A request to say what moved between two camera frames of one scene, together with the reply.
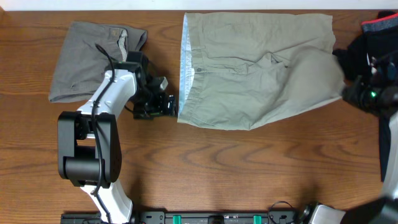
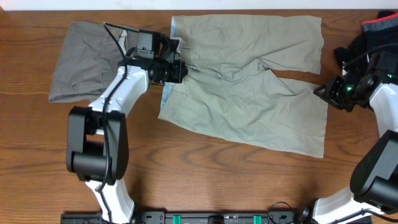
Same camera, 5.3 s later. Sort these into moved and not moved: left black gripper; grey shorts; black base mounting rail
Moved: left black gripper
Not moved: black base mounting rail; grey shorts
